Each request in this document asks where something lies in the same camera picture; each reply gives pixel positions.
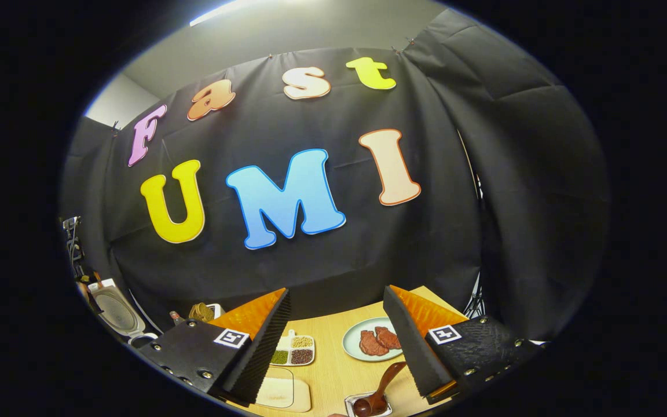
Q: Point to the white rice cooker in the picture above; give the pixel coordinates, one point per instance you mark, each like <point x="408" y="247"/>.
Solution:
<point x="116" y="313"/>

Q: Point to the brown bread slice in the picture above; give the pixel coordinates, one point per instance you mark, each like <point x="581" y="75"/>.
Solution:
<point x="200" y="311"/>

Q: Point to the brown meat piece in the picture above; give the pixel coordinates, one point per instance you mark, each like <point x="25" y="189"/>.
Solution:
<point x="388" y="337"/>
<point x="371" y="344"/>

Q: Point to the clear plastic water bottle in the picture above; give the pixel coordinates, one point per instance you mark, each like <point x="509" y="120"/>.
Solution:
<point x="176" y="318"/>

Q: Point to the black equipment stand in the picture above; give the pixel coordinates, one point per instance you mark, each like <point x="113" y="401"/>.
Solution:
<point x="73" y="243"/>

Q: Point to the white toaster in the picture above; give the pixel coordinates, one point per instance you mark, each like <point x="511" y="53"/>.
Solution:
<point x="217" y="310"/>

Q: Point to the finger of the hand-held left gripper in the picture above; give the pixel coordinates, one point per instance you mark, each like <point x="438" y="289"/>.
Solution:
<point x="87" y="292"/>

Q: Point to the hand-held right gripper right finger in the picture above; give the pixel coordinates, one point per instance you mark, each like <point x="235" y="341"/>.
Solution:
<point x="411" y="347"/>

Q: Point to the clear box of white rice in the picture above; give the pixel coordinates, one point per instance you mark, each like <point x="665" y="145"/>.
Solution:
<point x="278" y="391"/>

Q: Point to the brown wooden spoon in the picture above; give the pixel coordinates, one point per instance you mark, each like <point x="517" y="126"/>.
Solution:
<point x="383" y="385"/>

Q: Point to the black backdrop cloth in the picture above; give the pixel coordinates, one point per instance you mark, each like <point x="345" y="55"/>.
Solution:
<point x="310" y="260"/>

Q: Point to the pale green plate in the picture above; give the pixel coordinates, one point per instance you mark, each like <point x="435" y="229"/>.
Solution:
<point x="352" y="339"/>

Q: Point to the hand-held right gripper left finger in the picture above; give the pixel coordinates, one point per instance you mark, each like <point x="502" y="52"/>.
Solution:
<point x="264" y="347"/>

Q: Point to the white divided dish of beans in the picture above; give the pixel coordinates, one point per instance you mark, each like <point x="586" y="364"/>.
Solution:
<point x="293" y="347"/>

